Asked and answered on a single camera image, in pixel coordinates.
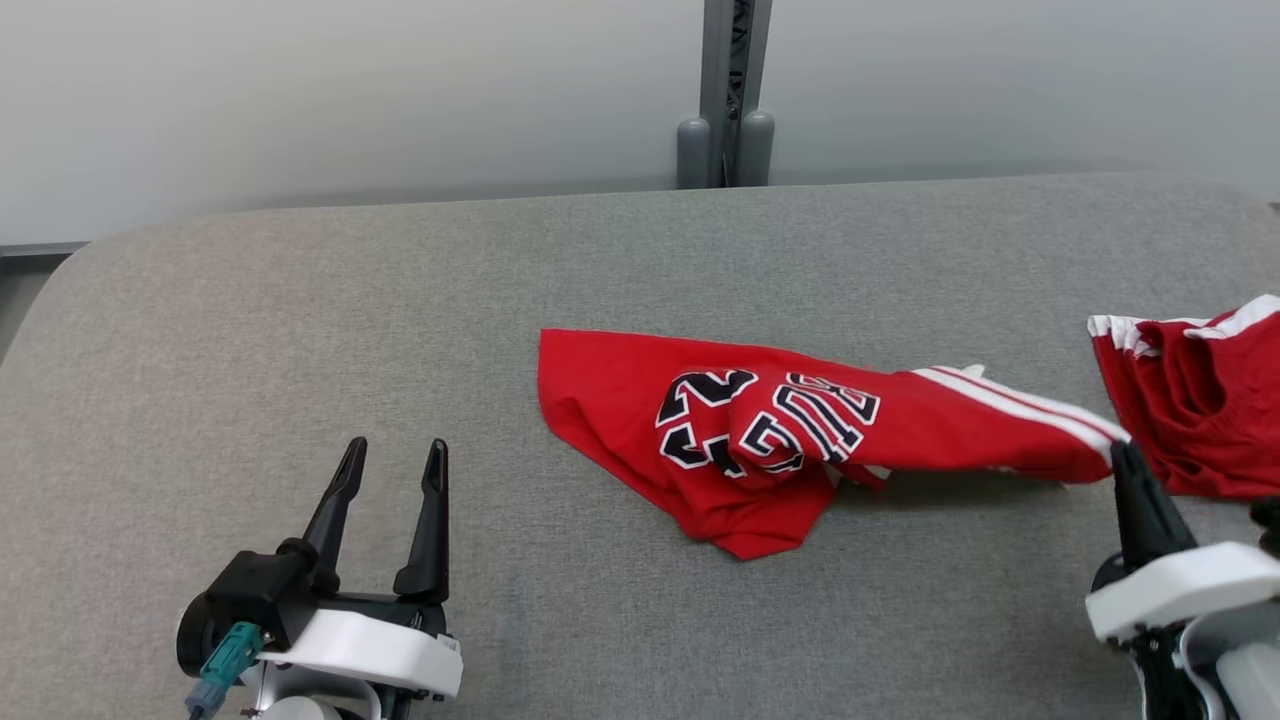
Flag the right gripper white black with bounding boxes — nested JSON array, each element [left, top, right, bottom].
[[1085, 440, 1280, 644]]

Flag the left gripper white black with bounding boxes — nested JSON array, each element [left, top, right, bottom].
[[258, 437, 465, 701]]

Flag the red shorts with white band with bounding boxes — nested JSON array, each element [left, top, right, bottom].
[[1087, 293, 1280, 501]]

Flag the red basketball jersey with numbers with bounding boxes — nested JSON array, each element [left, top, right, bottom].
[[538, 328, 1133, 561]]

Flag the grey fabric sofa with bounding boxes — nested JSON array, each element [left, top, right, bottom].
[[0, 172, 1280, 720]]

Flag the dark grey wall post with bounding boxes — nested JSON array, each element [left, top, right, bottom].
[[700, 0, 774, 189]]

